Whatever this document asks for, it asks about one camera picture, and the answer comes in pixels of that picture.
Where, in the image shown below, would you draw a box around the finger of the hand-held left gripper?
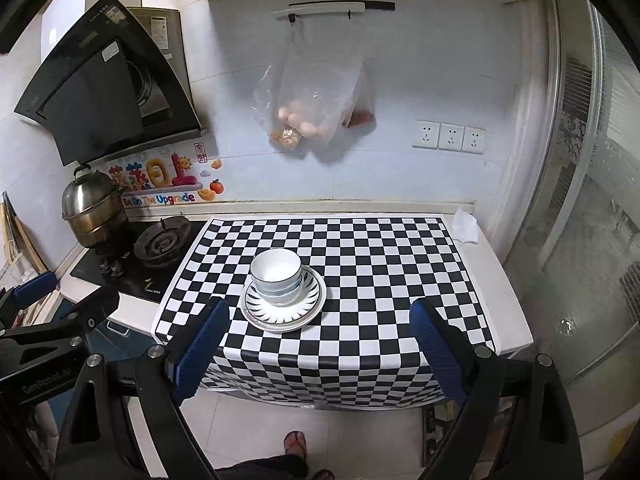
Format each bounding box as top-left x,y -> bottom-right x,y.
47,285 -> 121,348
0,271 -> 57,331

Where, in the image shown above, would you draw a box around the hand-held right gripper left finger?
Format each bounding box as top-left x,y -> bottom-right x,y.
52,296 -> 231,480

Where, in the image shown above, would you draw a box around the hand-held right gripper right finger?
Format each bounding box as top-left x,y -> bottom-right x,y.
409,297 -> 586,480

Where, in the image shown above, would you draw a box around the white bowl blue rim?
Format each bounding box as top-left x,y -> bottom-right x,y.
250,248 -> 303,289
252,271 -> 302,307

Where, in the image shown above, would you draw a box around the black white checkered mat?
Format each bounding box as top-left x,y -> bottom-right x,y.
152,216 -> 496,407

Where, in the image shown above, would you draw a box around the black gas stove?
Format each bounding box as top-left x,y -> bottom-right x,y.
70,215 -> 208,305

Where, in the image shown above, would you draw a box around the steel steamer pot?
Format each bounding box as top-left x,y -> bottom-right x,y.
61,164 -> 128,250

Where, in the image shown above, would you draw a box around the white crumpled tissue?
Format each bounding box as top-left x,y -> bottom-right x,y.
450,207 -> 480,245

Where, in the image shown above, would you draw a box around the person's leg dark trousers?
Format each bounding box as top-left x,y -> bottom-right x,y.
215,452 -> 309,480

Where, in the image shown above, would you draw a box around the glass sliding door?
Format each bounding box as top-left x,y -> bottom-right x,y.
504,0 -> 640,392

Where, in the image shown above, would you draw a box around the black range hood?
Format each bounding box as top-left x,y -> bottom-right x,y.
14,0 -> 208,167

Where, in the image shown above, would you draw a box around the small clear plastic bag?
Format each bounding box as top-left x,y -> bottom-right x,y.
252,64 -> 304,152

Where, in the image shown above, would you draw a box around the plastic bag red contents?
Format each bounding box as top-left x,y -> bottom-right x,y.
341,61 -> 376,130

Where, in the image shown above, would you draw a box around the clear plastic bag of eggs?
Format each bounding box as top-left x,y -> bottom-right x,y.
272,14 -> 364,144

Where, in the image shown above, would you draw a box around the colourful wall sticker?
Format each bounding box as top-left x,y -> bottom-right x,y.
97,142 -> 226,209

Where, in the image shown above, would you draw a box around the white wall socket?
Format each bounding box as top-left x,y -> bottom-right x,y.
413,120 -> 441,150
439,123 -> 465,152
462,126 -> 487,156

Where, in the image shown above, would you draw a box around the white wall hook rail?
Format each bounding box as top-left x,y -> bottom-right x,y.
272,1 -> 396,22

